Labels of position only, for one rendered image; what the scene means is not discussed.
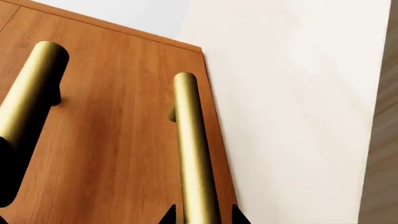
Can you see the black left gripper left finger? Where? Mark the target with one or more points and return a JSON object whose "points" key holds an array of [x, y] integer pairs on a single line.
{"points": [[169, 217]]}

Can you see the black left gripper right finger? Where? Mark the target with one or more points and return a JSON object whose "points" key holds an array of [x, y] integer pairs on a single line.
{"points": [[238, 217]]}

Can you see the brown wooden cabinet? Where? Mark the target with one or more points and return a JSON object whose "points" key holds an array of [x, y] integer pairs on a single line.
{"points": [[118, 116]]}

